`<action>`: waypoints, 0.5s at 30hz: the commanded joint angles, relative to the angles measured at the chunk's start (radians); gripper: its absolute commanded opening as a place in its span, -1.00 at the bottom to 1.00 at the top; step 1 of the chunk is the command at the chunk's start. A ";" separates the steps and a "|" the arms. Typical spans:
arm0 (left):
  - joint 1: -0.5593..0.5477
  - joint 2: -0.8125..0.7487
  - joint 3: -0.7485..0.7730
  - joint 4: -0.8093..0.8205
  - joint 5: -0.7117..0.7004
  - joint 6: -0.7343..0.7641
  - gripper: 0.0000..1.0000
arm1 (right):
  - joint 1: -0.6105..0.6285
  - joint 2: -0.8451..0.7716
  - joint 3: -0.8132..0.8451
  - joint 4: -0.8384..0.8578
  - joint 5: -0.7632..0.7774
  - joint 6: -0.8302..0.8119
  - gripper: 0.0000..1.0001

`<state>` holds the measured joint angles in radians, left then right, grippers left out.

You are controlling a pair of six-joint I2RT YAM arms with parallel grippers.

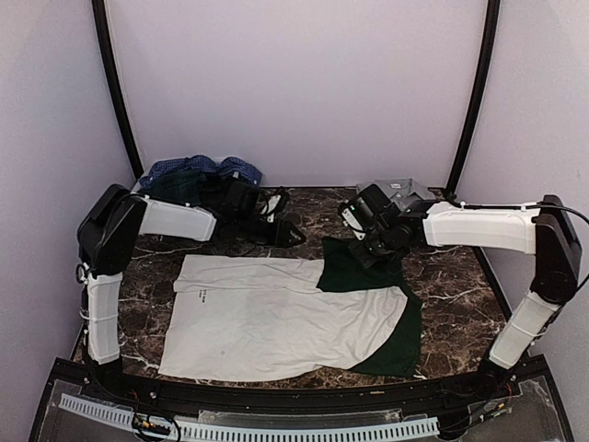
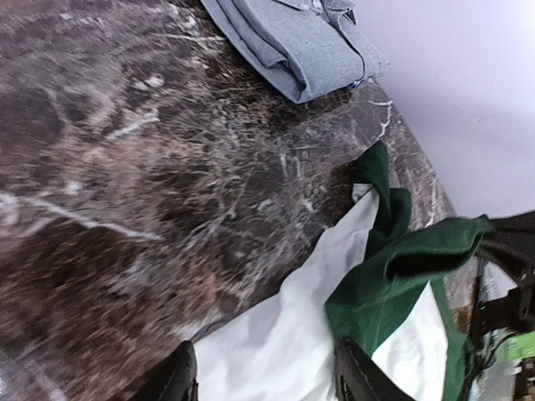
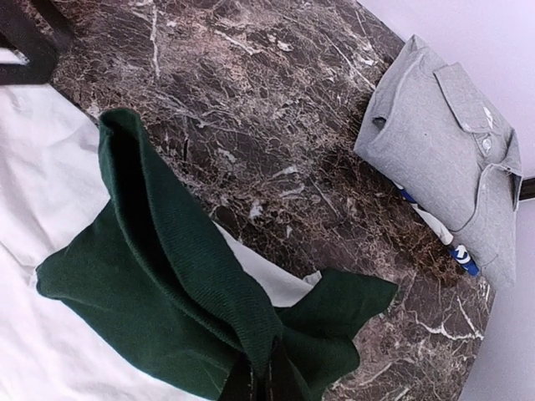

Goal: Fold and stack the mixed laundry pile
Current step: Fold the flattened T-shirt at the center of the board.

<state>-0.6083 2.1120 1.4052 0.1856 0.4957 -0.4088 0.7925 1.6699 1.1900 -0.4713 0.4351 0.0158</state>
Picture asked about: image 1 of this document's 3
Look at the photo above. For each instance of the blue checkered shirt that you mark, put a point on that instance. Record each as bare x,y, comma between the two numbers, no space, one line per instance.
228,167

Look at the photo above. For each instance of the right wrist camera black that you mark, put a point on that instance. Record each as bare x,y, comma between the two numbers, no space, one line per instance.
366,210

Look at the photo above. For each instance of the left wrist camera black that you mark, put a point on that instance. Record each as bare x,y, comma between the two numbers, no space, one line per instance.
242,197

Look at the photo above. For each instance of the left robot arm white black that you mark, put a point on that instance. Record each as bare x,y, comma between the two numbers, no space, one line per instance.
106,240

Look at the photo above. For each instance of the black garment in basket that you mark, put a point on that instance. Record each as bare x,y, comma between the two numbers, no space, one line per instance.
212,190

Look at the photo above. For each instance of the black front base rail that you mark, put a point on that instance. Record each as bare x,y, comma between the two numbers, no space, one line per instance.
434,396

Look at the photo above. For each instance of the folded grey polo shirt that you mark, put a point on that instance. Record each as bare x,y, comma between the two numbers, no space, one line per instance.
403,192

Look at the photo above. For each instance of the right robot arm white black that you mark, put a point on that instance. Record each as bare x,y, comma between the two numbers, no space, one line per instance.
386,228

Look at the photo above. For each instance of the right black frame post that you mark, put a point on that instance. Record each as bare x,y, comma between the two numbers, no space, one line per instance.
477,93

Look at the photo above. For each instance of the dark green plaid garment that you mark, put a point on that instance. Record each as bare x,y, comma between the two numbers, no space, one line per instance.
179,187

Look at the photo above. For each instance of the white slotted cable duct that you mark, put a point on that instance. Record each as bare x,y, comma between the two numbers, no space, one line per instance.
218,426

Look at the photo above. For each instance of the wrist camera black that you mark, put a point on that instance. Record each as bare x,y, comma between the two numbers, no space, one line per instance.
366,210
242,197

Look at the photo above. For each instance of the left black frame post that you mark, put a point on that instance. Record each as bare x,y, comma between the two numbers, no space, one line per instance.
99,8

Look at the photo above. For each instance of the white and green raglan shirt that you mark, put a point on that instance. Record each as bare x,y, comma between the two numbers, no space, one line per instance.
245,319

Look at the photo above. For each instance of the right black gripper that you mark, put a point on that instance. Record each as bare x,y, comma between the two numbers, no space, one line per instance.
365,258

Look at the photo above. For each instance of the black frame post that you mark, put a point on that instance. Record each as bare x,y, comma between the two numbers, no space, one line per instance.
99,8
477,93

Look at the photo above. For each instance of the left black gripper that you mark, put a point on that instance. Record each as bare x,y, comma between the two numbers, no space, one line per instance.
280,236

